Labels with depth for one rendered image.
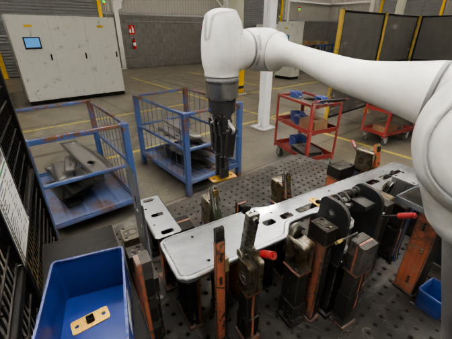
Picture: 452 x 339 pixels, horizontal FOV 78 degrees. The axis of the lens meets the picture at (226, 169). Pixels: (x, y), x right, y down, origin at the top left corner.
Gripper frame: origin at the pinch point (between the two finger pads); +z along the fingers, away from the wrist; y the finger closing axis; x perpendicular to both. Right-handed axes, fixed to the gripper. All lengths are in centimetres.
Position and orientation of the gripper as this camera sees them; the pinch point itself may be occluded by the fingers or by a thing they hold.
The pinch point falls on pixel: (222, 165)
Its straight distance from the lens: 84.7
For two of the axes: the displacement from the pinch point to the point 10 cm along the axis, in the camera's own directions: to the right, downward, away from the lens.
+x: -8.6, 2.2, -4.6
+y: -5.1, -3.8, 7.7
